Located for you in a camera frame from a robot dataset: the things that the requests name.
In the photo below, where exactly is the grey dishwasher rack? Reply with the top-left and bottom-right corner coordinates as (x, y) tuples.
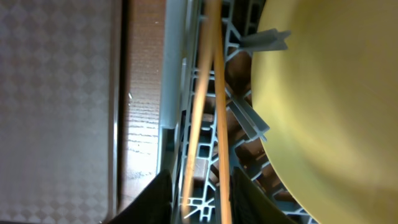
(156, 0), (318, 224)

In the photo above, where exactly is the wooden chopstick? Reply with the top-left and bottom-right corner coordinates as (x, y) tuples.
(214, 21), (232, 224)
(181, 0), (222, 223)

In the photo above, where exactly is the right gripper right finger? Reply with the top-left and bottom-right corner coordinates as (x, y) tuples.
(230, 167), (295, 224)

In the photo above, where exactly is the brown plastic serving tray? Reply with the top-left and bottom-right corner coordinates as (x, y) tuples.
(1, 0), (122, 223)

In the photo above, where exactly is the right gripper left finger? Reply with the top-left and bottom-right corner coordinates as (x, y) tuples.
(109, 170), (172, 224)

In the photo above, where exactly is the yellow round plate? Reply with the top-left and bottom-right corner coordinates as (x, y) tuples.
(251, 0), (397, 223)

